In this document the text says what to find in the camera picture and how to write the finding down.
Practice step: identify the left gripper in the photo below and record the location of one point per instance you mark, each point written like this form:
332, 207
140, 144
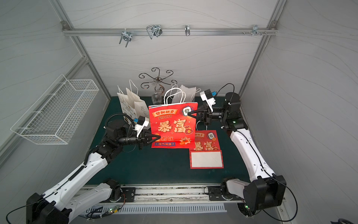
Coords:
141, 139

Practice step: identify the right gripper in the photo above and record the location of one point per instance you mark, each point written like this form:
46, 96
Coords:
207, 114

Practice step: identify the red RICH paper bag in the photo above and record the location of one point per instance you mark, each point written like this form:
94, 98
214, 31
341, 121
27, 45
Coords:
207, 153

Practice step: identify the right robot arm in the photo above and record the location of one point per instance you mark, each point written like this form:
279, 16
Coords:
265, 189

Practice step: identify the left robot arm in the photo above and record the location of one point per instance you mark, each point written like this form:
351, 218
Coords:
59, 204

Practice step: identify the floral print paper bag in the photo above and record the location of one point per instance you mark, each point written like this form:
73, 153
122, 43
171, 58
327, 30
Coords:
187, 93

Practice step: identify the white printed paper bag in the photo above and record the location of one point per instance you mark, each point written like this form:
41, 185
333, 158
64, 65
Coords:
131, 104

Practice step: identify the green felt table mat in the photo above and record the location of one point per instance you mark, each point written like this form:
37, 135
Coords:
169, 166

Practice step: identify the clear wine glass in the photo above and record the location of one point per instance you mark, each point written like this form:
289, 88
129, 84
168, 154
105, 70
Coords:
157, 98

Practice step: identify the black metal cup tree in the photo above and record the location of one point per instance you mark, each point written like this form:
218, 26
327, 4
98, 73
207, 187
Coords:
158, 81

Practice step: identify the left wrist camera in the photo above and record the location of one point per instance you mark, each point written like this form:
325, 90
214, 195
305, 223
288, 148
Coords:
141, 122

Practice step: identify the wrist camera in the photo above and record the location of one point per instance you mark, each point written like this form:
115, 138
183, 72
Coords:
141, 122
208, 96

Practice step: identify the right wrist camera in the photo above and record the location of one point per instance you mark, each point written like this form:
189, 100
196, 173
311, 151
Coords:
208, 96

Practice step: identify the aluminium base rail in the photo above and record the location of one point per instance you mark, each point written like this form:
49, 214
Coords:
173, 194

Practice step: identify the slotted cable duct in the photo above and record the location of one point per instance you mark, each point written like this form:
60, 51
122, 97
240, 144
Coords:
190, 208

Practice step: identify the white wire wall basket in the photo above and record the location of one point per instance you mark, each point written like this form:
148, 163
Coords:
55, 116

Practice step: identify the aluminium top rail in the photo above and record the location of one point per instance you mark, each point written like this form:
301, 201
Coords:
166, 32

